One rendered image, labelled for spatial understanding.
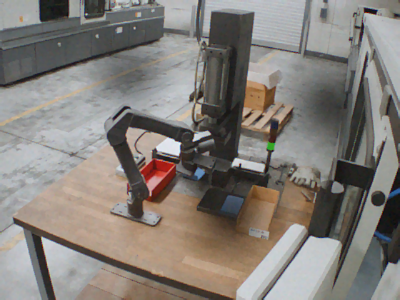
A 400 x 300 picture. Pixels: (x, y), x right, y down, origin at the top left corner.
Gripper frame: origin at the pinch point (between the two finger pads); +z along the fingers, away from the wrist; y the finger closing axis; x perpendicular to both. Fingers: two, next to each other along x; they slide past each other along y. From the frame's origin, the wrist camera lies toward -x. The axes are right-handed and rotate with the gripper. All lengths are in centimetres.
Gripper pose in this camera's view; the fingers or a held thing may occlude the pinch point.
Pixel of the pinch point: (189, 175)
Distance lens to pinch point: 150.7
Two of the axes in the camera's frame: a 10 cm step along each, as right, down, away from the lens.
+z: 0.2, 5.9, 8.1
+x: -9.2, -3.1, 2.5
